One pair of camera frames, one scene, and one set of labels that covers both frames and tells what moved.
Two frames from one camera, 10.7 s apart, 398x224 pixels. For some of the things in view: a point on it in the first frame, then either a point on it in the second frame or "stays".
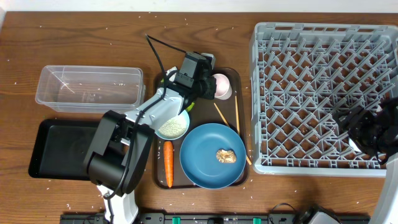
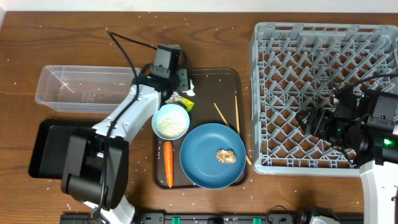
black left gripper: [210, 94] -> [185, 85]
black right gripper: [359, 117] -> [317, 122]
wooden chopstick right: [238, 125] stays
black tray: [61, 147] stays
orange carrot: [168, 159] stays
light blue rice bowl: [175, 127] stays
